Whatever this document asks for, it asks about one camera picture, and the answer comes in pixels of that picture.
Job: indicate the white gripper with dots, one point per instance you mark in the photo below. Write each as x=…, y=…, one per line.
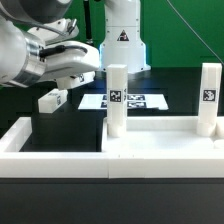
x=64, y=56

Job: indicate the white desk top panel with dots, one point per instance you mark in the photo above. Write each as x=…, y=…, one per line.
x=161, y=133

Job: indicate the black vertical pole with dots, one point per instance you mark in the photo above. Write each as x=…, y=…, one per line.
x=88, y=20

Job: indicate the sheet with four markers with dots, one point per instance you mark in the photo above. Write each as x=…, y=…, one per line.
x=134, y=101

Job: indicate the white U-shaped fence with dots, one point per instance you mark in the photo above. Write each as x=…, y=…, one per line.
x=196, y=163

